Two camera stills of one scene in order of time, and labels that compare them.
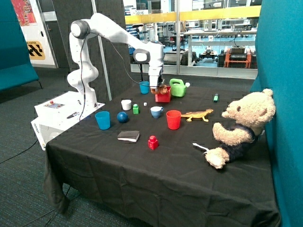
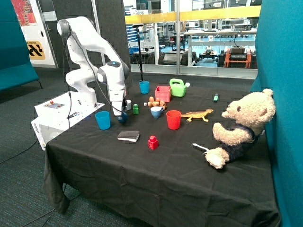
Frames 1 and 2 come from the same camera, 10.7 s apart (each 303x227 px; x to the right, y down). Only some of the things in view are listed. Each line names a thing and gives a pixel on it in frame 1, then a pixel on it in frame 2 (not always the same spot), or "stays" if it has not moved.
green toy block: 135,109 stays
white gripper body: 154,73 to 116,97
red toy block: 153,143 stays
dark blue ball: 122,117 stays
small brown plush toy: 162,89 to 157,103
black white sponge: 131,135 stays
